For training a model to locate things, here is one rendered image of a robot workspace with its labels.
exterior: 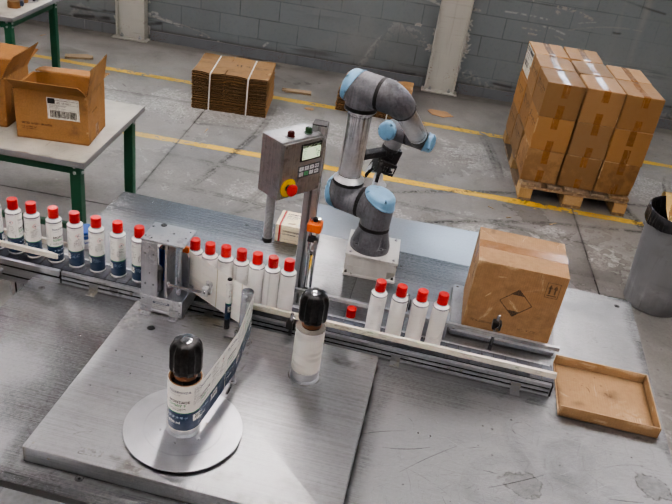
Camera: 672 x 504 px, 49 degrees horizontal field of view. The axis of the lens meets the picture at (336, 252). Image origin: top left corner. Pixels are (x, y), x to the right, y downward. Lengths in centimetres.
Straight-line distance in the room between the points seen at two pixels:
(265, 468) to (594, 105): 416
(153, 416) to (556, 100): 409
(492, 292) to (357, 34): 542
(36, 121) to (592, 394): 272
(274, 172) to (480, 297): 83
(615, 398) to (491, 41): 553
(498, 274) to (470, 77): 539
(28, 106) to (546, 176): 360
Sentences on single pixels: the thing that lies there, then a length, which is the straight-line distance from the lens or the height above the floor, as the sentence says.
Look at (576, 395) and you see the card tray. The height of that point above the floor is 83.
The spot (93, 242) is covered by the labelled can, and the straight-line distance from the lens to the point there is 255.
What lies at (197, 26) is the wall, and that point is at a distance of 802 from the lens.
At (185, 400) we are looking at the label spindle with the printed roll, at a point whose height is 102.
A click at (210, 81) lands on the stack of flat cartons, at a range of 637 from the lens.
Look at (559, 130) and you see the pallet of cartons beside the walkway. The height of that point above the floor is 56.
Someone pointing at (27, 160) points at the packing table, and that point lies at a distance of 379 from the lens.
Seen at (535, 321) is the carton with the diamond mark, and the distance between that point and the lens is 261.
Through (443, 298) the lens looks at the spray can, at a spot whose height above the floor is 108.
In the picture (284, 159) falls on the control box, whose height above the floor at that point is 142.
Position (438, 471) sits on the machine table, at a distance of 211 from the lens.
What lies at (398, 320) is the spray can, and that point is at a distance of 236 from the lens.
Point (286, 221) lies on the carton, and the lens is 293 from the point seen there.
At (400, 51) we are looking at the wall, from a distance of 770.
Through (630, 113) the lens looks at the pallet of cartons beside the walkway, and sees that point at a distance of 566.
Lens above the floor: 232
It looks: 31 degrees down
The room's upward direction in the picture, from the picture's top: 9 degrees clockwise
